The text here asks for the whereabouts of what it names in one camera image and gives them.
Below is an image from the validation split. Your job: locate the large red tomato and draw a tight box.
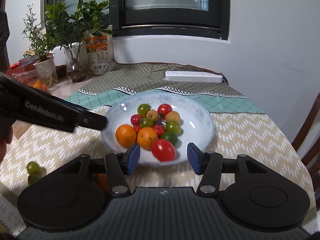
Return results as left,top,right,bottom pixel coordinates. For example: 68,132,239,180
150,139,176,162

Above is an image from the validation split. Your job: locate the green tomato on table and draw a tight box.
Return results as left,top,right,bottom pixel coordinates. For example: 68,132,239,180
27,161,42,175

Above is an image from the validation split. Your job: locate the small plant in white pot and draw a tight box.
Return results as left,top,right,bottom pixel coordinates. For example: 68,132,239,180
22,5,59,88

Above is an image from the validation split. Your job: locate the red cherry tomato back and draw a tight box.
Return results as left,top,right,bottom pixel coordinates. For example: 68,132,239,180
157,103,172,119

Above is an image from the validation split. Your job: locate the orange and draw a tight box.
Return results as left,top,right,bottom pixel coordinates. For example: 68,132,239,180
115,124,137,148
137,127,158,150

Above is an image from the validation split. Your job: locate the person's left hand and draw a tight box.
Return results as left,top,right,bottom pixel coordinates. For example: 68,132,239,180
0,126,13,162

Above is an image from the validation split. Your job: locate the dark framed window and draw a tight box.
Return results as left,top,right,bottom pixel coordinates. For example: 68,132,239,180
42,0,231,40

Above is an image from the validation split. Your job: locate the tan longan right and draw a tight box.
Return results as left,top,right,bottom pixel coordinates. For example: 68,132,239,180
165,111,181,124

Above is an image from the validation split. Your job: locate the wooden chair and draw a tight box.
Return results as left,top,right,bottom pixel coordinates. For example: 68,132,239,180
291,92,320,181

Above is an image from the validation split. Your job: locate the clear plastic container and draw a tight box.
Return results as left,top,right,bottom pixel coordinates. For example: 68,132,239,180
13,69,48,92

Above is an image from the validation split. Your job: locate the green tomato back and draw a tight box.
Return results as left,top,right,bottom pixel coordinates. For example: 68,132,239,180
137,103,151,118

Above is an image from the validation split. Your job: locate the white power strip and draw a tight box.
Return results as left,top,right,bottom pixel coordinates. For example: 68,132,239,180
164,71,223,83

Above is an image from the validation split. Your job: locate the orange front centre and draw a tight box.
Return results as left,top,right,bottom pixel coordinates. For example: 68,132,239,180
137,127,158,150

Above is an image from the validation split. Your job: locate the printed paper food bag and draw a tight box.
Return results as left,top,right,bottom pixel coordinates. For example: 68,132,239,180
84,25,113,75

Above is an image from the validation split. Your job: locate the green tomato centre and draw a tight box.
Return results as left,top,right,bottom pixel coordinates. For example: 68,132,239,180
139,118,155,128

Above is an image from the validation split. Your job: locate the orange front left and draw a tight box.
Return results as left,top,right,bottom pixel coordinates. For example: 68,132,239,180
115,124,137,148

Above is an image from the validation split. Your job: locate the green tomato right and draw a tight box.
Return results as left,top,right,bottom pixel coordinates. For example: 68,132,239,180
165,121,181,135

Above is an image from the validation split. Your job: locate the green lime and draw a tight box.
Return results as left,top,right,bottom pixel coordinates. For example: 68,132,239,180
161,131,178,146

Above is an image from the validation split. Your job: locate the tan longan fruit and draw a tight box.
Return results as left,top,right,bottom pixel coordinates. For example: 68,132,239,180
146,109,159,122

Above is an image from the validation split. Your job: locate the red bumpy fruit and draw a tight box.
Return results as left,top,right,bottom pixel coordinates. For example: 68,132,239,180
152,124,165,138

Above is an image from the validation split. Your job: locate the small red fruit left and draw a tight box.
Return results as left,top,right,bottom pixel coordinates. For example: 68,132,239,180
130,114,144,126

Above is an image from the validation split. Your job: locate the leafy plant in glass vase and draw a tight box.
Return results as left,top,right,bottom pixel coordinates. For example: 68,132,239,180
44,0,114,83

